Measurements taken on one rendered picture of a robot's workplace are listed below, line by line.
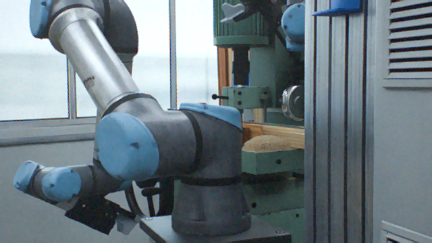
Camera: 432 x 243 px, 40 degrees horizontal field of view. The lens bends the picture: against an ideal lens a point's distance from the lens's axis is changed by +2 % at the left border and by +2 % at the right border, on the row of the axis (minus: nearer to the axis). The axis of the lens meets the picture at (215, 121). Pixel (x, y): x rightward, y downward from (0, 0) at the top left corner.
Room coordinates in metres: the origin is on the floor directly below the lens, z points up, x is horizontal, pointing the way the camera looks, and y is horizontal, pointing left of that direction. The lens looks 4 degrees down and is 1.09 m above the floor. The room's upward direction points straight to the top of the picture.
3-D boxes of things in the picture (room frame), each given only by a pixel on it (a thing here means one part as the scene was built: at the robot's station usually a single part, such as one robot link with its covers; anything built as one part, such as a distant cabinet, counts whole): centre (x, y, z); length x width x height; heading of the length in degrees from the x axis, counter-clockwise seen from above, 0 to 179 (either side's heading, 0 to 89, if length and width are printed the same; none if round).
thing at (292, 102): (1.85, -0.26, 1.02); 0.12 x 0.03 x 0.12; 123
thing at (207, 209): (1.10, 0.01, 0.87); 0.15 x 0.15 x 0.10
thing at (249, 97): (1.89, -0.10, 1.03); 0.14 x 0.07 x 0.09; 123
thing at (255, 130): (1.83, -0.07, 0.93); 0.24 x 0.01 x 0.06; 33
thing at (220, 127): (1.09, 0.02, 0.98); 0.13 x 0.12 x 0.14; 127
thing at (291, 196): (1.95, -0.18, 0.76); 0.57 x 0.45 x 0.09; 123
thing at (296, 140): (1.81, -0.13, 0.92); 0.55 x 0.02 x 0.04; 33
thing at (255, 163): (1.82, 0.01, 0.87); 0.61 x 0.30 x 0.06; 33
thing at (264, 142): (1.62, -0.14, 0.92); 0.14 x 0.09 x 0.04; 123
